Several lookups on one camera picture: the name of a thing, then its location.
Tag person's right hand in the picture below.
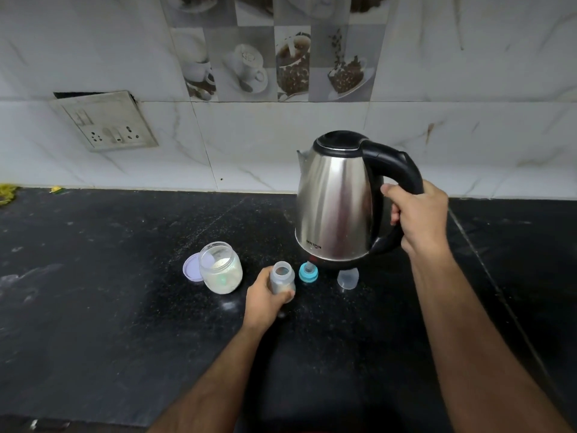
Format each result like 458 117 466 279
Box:
380 180 450 262

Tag person's left hand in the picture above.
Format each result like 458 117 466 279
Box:
242 265 296 334

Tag clear baby bottle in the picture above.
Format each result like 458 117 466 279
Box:
269 261 296 296

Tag pale green measuring scoop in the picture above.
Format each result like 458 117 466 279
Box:
212 265 235 289

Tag clear jar of white powder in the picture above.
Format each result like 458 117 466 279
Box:
198 241 244 295

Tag lavender jar lid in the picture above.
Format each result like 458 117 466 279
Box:
182 253 206 284

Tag stainless steel electric kettle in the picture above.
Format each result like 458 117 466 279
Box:
295 130 424 262

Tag clear bottle cap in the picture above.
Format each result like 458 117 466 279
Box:
337 267 360 291

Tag person's right forearm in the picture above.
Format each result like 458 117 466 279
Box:
408 247 573 433

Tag person's left forearm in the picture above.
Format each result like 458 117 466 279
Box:
146 324 267 433

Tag coffee print decorative tile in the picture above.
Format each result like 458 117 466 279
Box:
157 0 393 103

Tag white wall socket plate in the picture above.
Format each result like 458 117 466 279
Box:
49 90 159 153

